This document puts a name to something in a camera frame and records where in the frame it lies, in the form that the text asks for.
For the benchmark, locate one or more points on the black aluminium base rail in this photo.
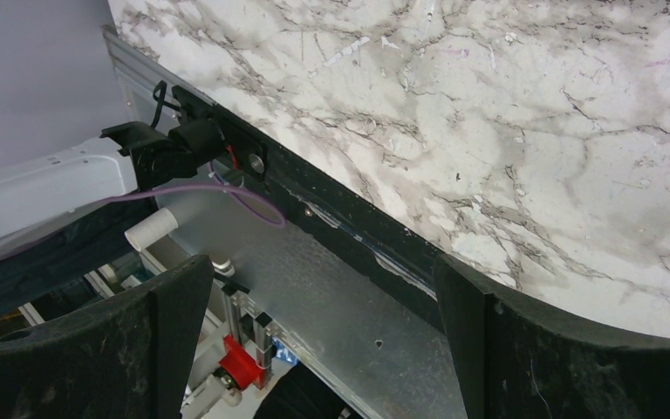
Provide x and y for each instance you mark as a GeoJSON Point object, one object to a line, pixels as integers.
{"type": "Point", "coordinates": [279, 284]}

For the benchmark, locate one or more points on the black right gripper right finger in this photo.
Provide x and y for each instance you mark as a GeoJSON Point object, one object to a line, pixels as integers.
{"type": "Point", "coordinates": [518, 357]}

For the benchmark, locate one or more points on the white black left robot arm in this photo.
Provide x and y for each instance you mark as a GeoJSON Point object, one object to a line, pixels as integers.
{"type": "Point", "coordinates": [126, 158]}

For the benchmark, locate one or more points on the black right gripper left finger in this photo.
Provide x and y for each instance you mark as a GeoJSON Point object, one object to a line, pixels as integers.
{"type": "Point", "coordinates": [128, 356]}

